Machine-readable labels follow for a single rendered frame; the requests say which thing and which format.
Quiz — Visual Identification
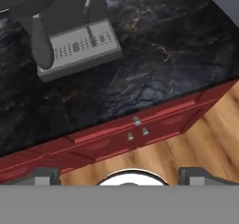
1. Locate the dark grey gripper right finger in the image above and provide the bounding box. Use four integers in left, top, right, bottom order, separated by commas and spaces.
177, 166, 239, 187

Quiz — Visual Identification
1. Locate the red cabinet door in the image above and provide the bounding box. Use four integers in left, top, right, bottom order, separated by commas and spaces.
69, 129, 140, 164
136, 106, 204, 148

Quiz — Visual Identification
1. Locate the silver drawer knob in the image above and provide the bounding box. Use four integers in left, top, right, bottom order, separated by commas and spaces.
133, 116, 143, 127

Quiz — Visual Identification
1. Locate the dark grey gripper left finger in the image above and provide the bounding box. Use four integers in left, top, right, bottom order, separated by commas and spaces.
2, 166, 62, 187

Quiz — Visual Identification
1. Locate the grey coffee machine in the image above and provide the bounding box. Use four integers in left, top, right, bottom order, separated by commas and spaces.
0, 0, 123, 83

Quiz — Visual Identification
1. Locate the red cabinet run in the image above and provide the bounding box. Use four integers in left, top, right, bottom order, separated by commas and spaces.
0, 137, 94, 185

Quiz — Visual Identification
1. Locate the red drawer front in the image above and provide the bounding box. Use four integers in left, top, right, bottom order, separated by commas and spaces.
65, 99, 200, 146

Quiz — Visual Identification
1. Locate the white round object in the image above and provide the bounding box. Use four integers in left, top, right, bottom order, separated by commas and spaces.
96, 168, 170, 187

